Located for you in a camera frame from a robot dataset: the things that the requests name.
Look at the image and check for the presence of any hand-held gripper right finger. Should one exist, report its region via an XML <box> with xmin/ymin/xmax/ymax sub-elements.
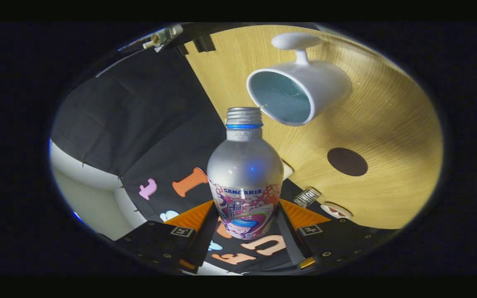
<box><xmin>278</xmin><ymin>199</ymin><xmax>384</xmax><ymax>272</ymax></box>

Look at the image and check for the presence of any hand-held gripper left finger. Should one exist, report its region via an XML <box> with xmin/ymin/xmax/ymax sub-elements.
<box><xmin>116</xmin><ymin>201</ymin><xmax>219</xmax><ymax>274</ymax></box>

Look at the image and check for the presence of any silver juice bottle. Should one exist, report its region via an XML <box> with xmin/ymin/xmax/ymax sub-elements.
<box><xmin>207</xmin><ymin>107</ymin><xmax>284</xmax><ymax>240</ymax></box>

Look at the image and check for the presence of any dark brown round coaster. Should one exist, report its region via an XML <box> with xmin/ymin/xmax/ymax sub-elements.
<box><xmin>327</xmin><ymin>147</ymin><xmax>369</xmax><ymax>177</ymax></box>

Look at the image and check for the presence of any white cup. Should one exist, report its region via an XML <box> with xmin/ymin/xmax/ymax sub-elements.
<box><xmin>246</xmin><ymin>33</ymin><xmax>352</xmax><ymax>127</ymax></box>

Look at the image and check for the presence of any small round plate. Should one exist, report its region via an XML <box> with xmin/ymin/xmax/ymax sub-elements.
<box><xmin>320</xmin><ymin>202</ymin><xmax>353</xmax><ymax>220</ymax></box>

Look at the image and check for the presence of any black backdrop cloth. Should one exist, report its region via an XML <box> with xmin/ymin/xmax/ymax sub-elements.
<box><xmin>51</xmin><ymin>41</ymin><xmax>305</xmax><ymax>274</ymax></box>

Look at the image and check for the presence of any wooden table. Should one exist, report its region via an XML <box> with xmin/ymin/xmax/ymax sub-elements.
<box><xmin>184</xmin><ymin>25</ymin><xmax>444</xmax><ymax>230</ymax></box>

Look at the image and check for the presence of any large black block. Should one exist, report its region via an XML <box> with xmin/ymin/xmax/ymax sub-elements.
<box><xmin>193</xmin><ymin>35</ymin><xmax>216</xmax><ymax>53</ymax></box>

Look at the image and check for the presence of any white device on stand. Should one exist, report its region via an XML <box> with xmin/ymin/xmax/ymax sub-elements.
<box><xmin>141</xmin><ymin>24</ymin><xmax>184</xmax><ymax>52</ymax></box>

